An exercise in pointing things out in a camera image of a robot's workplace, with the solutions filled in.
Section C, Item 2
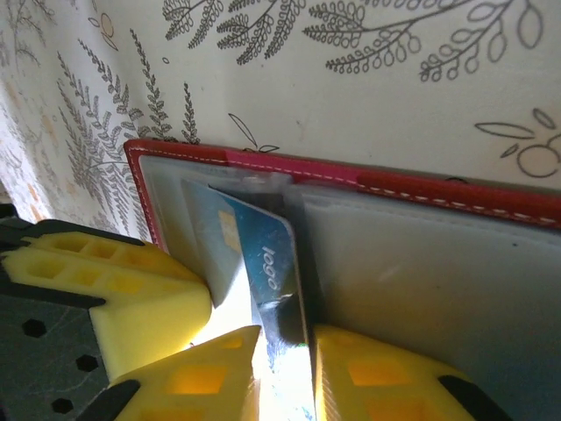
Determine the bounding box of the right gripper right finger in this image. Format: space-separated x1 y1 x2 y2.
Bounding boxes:
309 326 514 421

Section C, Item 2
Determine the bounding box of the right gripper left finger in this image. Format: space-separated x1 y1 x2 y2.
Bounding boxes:
98 325 262 421

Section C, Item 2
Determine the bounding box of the red card holder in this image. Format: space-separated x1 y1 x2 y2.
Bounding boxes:
123 138 561 421

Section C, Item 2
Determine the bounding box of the blue logo card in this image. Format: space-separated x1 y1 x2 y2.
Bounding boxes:
180 178 316 421

